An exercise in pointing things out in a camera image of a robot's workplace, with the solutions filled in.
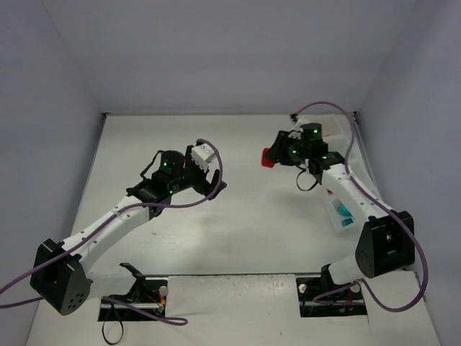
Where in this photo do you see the red rounded lego brick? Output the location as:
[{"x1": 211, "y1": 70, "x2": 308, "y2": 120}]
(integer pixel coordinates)
[{"x1": 261, "y1": 148, "x2": 275, "y2": 168}]

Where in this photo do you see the blue flower face lego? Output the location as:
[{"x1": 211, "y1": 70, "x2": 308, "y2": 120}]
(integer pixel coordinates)
[{"x1": 336, "y1": 203, "x2": 354, "y2": 227}]

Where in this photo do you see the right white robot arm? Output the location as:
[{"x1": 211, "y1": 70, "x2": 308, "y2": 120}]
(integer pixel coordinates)
[{"x1": 261, "y1": 123, "x2": 415, "y2": 285}]

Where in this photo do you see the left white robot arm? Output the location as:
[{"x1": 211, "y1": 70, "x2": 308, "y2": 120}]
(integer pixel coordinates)
[{"x1": 30, "y1": 138, "x2": 227, "y2": 316}]

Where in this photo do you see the clear plastic compartment tray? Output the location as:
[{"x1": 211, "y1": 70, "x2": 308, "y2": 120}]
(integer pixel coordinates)
[{"x1": 316, "y1": 114, "x2": 382, "y2": 237}]

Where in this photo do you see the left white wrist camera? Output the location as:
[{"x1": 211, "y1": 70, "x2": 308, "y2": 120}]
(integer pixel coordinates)
[{"x1": 191, "y1": 143, "x2": 216, "y2": 173}]

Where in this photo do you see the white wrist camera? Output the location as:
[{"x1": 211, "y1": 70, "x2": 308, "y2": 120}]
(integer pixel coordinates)
[
  {"x1": 191, "y1": 143, "x2": 216, "y2": 173},
  {"x1": 288, "y1": 113, "x2": 310, "y2": 140}
]

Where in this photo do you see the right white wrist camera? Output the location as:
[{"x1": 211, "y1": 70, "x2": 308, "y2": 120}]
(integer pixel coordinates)
[{"x1": 288, "y1": 113, "x2": 310, "y2": 140}]

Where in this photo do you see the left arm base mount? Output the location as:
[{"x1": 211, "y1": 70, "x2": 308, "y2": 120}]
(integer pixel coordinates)
[{"x1": 98, "y1": 262, "x2": 169, "y2": 322}]

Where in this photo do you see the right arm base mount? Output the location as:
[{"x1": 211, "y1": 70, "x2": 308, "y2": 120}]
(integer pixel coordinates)
[{"x1": 295, "y1": 268, "x2": 367, "y2": 318}]

